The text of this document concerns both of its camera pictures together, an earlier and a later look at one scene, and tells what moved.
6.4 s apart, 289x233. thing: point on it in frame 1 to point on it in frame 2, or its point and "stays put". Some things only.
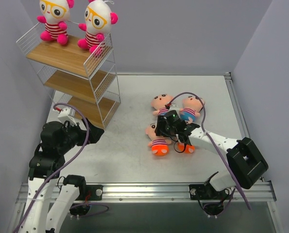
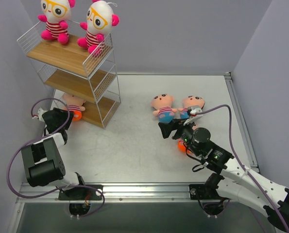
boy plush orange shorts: x=189 y=149 stays put
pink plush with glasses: x=56 y=14 stays put
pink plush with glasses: x=98 y=20 stays put
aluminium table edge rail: x=238 y=111 stays put
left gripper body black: x=86 y=134 to x=62 y=119
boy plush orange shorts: x=159 y=144 to x=75 y=104
